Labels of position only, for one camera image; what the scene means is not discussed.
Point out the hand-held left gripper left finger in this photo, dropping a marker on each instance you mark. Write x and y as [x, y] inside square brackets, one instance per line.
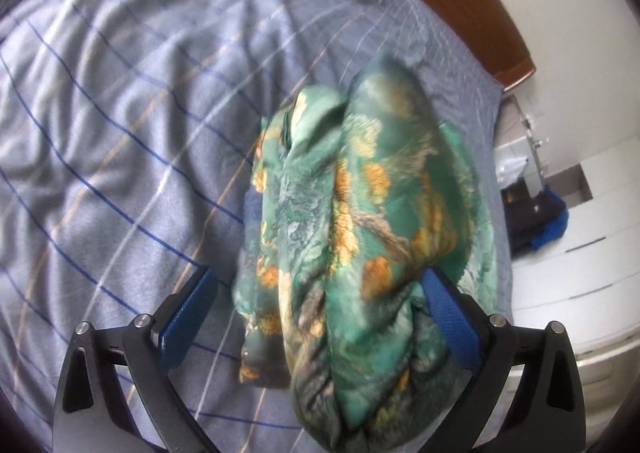
[187, 318]

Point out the grey side table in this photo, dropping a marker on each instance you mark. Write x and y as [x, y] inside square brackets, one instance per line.
[515, 128]

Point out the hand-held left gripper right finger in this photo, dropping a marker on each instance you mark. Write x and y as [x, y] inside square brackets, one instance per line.
[452, 323]

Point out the black and blue backpack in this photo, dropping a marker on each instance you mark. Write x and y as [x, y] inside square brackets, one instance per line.
[525, 223]

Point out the white plastic bag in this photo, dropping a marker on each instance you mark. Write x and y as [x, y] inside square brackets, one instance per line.
[511, 168]

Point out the white drawer cabinet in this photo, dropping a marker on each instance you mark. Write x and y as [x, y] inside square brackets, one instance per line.
[575, 283]

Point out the green printed jacket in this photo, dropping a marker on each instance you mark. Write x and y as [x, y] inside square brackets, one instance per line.
[375, 233]

